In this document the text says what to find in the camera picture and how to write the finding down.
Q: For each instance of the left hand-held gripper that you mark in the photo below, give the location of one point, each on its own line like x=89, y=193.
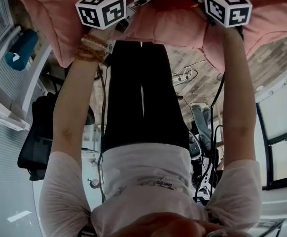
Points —
x=101, y=10

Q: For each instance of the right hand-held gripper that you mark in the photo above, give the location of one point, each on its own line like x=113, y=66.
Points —
x=228, y=7

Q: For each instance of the person's right forearm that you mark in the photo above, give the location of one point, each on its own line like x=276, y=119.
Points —
x=237, y=88

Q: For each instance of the person's left forearm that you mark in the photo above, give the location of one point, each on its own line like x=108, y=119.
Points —
x=69, y=102

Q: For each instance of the pink quilted blanket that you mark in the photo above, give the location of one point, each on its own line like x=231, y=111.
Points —
x=168, y=26

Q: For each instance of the white power strip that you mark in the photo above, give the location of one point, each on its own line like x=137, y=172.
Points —
x=183, y=76

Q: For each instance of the teal box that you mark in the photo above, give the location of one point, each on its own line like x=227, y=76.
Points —
x=21, y=49

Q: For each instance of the person's black trousers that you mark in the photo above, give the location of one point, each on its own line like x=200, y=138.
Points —
x=138, y=95

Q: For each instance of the white framed cabinet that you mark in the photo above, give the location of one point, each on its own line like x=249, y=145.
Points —
x=280, y=132

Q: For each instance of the black office chair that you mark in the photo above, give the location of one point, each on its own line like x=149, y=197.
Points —
x=38, y=137

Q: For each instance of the white black device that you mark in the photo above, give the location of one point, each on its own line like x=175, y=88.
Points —
x=195, y=147

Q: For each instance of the person's white shirt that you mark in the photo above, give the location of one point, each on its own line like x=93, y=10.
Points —
x=146, y=176

